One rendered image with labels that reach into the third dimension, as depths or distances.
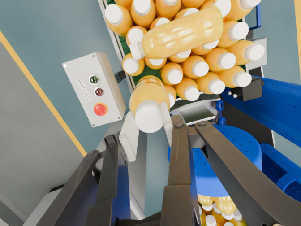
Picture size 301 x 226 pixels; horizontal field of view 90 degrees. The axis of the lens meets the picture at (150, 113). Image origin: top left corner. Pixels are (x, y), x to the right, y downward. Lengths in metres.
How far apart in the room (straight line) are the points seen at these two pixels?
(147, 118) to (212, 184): 0.31
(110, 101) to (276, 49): 1.70
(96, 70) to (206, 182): 0.42
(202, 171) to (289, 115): 0.61
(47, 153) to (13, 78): 0.90
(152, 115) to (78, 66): 0.32
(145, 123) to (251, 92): 0.50
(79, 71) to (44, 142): 1.78
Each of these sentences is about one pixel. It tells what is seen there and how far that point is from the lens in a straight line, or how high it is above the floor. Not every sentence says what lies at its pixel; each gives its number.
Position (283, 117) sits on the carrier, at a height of 0.84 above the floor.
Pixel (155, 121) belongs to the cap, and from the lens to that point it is 0.20.
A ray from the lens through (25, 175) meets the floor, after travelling 2.65.
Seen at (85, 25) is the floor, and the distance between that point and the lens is 1.64.
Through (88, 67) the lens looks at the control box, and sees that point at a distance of 0.46.
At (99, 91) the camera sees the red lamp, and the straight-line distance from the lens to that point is 0.45.
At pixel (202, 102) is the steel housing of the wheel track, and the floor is 0.94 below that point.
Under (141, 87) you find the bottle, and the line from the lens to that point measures 0.24.
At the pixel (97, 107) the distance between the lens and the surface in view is 0.46.
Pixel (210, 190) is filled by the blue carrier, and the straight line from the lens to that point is 0.47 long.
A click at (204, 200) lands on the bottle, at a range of 0.63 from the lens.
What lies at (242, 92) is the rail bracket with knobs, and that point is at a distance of 0.63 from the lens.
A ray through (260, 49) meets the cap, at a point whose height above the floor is 1.10.
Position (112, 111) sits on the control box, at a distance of 0.47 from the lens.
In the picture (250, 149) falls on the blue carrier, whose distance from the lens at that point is 0.53.
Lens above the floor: 1.52
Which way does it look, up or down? 69 degrees down
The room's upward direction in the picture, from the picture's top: 180 degrees counter-clockwise
